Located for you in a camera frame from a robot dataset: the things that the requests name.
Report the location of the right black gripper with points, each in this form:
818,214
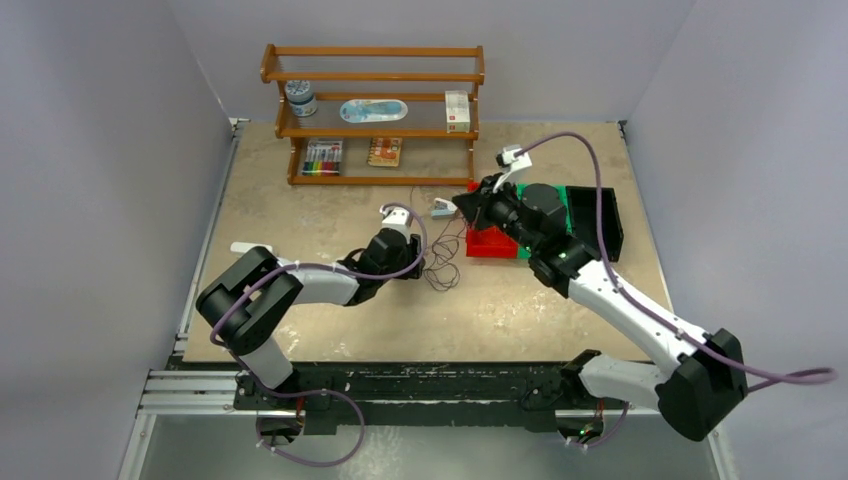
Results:
476,207

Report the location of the wooden shelf rack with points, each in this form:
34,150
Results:
419,76

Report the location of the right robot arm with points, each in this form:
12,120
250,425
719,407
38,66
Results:
694,378

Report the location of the orange small notebook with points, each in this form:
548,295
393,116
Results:
385,152

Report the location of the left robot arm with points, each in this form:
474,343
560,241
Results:
246,303

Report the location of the white rectangular eraser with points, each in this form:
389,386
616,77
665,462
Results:
241,248

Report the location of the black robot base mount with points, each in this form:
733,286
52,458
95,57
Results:
535,396

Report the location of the blue oval packaged item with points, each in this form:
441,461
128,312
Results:
357,111

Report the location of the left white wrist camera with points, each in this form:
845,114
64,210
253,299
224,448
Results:
396,218

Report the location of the white red box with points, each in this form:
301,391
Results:
457,111

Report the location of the marker pen set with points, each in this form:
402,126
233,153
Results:
323,157

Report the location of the green plastic bin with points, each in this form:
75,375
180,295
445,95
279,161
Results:
524,253

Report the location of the red plastic bin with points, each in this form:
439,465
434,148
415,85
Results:
490,243

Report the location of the blue white jar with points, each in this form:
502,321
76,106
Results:
301,97

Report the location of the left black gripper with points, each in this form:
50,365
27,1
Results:
411,250

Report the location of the black plastic bin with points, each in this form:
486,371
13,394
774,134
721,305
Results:
582,201

